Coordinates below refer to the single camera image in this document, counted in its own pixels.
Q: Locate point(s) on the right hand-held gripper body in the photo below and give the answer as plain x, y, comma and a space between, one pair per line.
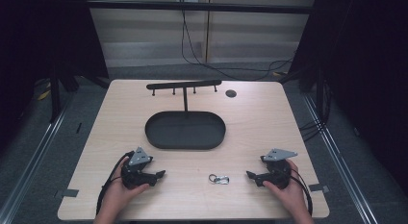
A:
278, 176

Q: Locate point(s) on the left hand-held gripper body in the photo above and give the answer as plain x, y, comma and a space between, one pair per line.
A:
133, 177

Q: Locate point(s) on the person's left hand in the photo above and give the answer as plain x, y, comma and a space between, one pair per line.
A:
115, 193

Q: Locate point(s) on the person's right hand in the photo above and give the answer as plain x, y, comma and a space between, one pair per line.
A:
293, 195

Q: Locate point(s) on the grey tape strip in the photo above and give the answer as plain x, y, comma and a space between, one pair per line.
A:
318, 187
66, 193

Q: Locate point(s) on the black key rack with tray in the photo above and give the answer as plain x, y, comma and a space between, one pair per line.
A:
185, 130

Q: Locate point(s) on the small black floor strip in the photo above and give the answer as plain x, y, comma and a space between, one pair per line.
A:
79, 128

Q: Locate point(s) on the round black table grommet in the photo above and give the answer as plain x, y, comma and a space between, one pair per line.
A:
231, 93

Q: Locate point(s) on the black metal stand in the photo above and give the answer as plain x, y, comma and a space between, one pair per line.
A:
55, 92

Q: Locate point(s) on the yellow floor object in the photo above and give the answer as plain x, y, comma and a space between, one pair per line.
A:
43, 94

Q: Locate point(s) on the dark curtain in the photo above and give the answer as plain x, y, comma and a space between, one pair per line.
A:
365, 73
41, 41

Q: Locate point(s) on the black horizontal metal bar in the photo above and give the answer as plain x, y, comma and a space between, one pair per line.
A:
198, 6

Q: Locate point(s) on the metal floor rail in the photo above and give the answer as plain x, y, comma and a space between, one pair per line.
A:
32, 160
340, 163

